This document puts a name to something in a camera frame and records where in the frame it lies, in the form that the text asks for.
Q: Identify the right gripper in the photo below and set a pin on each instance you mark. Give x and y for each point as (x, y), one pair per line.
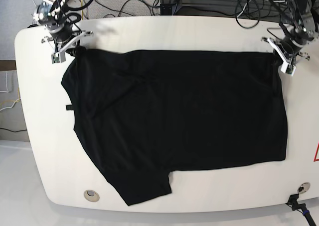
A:
(66, 36)

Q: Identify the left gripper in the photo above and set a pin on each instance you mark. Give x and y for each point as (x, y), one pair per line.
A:
(289, 50)

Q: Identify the black T-shirt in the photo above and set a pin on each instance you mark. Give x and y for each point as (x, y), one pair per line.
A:
(143, 114)

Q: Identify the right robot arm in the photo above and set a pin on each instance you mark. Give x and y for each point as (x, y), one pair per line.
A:
(61, 20)

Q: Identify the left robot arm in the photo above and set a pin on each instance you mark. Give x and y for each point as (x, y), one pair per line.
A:
(305, 22)

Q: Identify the red warning triangle sticker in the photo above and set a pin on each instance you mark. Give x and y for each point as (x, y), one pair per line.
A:
(316, 157)

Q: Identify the metal table grommet right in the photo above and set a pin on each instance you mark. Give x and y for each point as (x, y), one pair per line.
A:
(304, 187)

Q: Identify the metal table grommet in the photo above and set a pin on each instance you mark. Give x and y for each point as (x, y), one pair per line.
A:
(91, 196)
(304, 187)

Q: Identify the metal table grommet left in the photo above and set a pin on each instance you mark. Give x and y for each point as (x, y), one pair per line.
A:
(91, 196)

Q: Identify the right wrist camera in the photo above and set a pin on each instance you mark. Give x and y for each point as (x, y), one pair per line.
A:
(58, 57)

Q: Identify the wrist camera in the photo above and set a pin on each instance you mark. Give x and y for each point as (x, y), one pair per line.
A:
(288, 69)
(58, 57)

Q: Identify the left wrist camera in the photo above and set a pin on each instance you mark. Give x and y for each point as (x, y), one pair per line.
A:
(288, 69)

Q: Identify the black aluminium frame post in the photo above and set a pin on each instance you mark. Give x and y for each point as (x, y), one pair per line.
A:
(168, 9)

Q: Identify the black clamp with cable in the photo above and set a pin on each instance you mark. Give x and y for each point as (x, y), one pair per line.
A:
(301, 208)

